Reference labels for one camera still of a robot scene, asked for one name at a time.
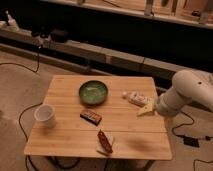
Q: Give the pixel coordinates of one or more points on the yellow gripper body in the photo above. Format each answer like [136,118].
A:
[146,109]

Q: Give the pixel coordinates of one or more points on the white plastic bottle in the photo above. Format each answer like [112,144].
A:
[136,98]

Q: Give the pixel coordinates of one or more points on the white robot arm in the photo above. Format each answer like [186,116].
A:
[187,86]

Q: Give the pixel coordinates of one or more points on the green ceramic bowl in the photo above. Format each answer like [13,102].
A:
[93,92]

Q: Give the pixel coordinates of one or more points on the white spray bottle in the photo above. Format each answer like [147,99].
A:
[12,22]

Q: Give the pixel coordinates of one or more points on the black power adapter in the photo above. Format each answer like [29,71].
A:
[191,141]

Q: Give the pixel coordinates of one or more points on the red brown snack packet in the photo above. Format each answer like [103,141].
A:
[104,142]

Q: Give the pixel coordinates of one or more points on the brown chocolate bar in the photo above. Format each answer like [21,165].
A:
[91,116]

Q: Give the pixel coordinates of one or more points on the white napkin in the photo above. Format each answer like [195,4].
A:
[100,149]

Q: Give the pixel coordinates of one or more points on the wooden table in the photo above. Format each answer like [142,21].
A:
[134,137]

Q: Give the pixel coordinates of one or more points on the white paper cup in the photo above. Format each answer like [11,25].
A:
[44,116]

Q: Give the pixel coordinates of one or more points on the black device on ledge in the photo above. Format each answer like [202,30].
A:
[60,36]

